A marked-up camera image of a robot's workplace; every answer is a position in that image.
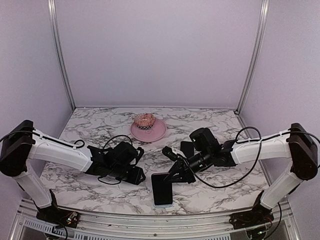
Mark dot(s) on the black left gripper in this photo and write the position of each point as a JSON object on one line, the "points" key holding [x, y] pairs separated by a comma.
{"points": [[136, 178]]}

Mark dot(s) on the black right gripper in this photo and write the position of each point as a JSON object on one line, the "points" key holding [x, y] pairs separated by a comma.
{"points": [[180, 167]]}

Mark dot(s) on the black smartphone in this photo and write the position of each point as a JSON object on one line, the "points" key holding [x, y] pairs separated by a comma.
{"points": [[187, 148]]}

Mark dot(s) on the light blue phone case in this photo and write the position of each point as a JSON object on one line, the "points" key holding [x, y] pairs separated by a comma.
{"points": [[163, 205]]}

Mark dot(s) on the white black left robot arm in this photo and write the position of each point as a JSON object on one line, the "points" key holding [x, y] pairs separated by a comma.
{"points": [[25, 143]]}

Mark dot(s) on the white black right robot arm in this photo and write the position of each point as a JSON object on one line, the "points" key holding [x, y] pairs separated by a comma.
{"points": [[295, 144]]}

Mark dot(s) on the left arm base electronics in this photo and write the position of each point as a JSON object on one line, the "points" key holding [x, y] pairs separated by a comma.
{"points": [[54, 214]]}

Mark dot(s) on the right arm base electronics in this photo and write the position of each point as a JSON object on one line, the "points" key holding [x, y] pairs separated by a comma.
{"points": [[256, 216]]}

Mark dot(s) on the pink plate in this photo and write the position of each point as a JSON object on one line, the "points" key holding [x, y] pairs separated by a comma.
{"points": [[155, 133]]}

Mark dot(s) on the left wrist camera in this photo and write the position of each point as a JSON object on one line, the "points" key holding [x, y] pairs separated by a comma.
{"points": [[140, 152]]}

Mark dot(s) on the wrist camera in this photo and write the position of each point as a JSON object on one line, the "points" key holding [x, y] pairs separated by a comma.
{"points": [[140, 152], [172, 153]]}

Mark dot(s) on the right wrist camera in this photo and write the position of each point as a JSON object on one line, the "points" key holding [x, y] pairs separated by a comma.
{"points": [[172, 153]]}

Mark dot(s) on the aluminium table front rail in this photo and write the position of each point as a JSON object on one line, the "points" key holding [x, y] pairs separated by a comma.
{"points": [[93, 225]]}

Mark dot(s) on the right aluminium frame post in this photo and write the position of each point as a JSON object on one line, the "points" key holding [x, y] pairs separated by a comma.
{"points": [[258, 42]]}

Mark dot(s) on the aluminium frame post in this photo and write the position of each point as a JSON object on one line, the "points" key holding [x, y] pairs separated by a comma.
{"points": [[59, 52], [258, 42]]}

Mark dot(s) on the left aluminium frame post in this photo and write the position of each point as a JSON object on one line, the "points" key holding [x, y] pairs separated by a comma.
{"points": [[59, 52]]}

